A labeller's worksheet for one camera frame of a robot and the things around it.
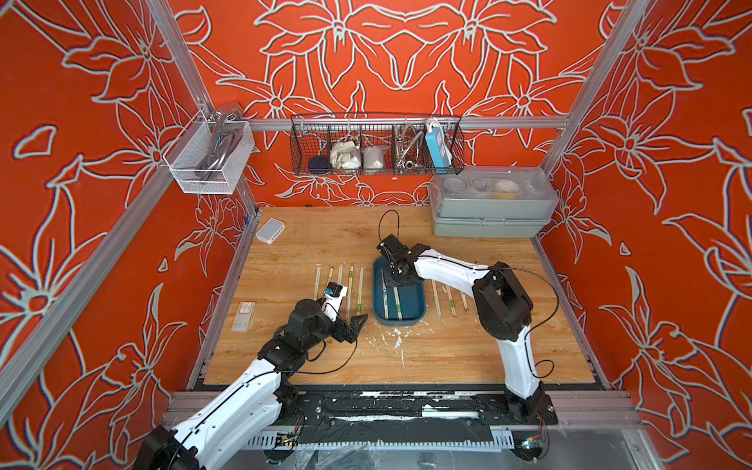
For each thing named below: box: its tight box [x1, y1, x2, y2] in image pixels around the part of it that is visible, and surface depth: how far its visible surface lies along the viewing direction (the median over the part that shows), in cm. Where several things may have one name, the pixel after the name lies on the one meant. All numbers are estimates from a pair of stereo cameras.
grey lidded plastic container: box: [428, 166, 560, 238], surface depth 103 cm
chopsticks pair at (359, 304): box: [356, 266, 365, 317], surface depth 96 cm
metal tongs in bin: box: [194, 109, 243, 184], surface depth 87 cm
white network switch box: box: [255, 217, 285, 245], surface depth 112 cm
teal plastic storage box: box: [372, 255, 426, 328], surface depth 92 cm
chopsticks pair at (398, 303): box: [393, 286, 403, 321], surface depth 93 cm
